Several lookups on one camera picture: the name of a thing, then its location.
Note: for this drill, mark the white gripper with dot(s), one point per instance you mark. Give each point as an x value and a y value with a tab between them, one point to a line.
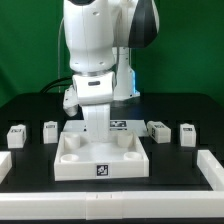
95	94

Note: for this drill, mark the white square table top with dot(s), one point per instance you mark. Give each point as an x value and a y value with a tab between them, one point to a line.
122	156

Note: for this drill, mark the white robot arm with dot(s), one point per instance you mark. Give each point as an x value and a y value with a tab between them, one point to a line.
95	30

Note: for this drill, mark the white U-shaped obstacle fence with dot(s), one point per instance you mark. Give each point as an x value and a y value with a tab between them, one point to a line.
122	205

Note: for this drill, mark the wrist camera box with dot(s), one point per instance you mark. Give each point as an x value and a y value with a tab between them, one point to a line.
70	102

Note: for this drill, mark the white marker base plate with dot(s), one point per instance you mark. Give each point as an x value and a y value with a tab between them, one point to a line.
138	126

